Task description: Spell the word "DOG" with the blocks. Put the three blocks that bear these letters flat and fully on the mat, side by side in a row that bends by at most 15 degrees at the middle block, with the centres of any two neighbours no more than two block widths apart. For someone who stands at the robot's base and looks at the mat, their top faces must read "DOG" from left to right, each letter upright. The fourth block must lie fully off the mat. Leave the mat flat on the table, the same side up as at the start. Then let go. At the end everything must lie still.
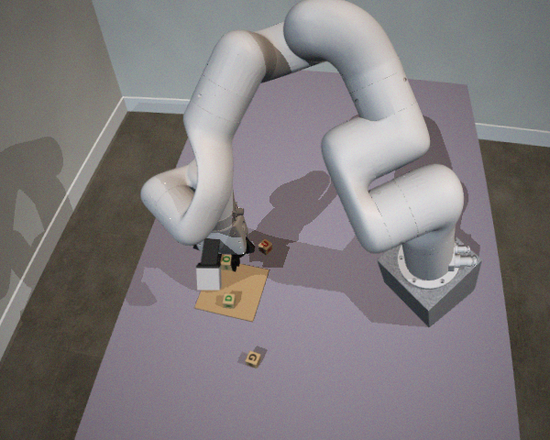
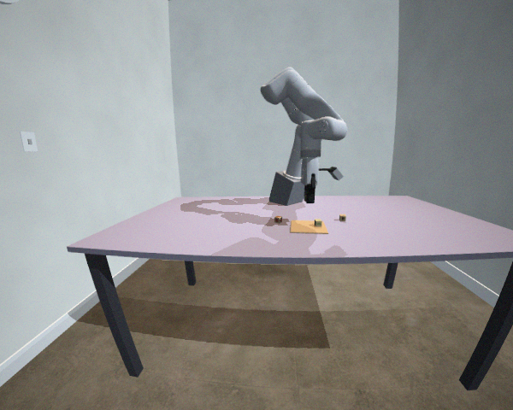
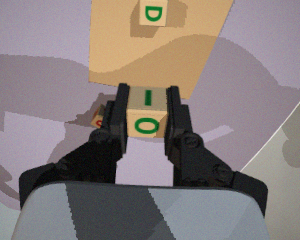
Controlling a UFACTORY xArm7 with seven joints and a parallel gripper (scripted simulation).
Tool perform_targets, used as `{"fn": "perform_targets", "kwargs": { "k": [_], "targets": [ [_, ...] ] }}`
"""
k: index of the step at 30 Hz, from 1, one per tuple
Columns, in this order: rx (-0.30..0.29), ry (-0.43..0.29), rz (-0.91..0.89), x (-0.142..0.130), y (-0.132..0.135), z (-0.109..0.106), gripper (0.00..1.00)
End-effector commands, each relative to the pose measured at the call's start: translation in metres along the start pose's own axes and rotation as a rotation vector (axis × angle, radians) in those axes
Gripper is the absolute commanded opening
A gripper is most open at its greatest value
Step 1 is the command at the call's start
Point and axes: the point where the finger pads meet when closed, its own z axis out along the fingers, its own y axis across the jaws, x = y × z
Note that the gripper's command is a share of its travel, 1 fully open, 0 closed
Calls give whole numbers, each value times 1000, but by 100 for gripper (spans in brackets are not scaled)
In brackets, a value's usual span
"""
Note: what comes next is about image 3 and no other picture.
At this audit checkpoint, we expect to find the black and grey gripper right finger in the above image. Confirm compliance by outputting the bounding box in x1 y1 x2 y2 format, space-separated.
164 86 268 218

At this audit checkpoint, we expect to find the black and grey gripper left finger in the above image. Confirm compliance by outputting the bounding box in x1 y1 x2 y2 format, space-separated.
19 83 130 209

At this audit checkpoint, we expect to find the tan flat mat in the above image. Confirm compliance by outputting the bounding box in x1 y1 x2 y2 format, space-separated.
89 0 233 100

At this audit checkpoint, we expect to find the beige letter block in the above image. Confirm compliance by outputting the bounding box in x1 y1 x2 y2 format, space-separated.
126 86 169 138
139 0 169 27
91 104 106 128

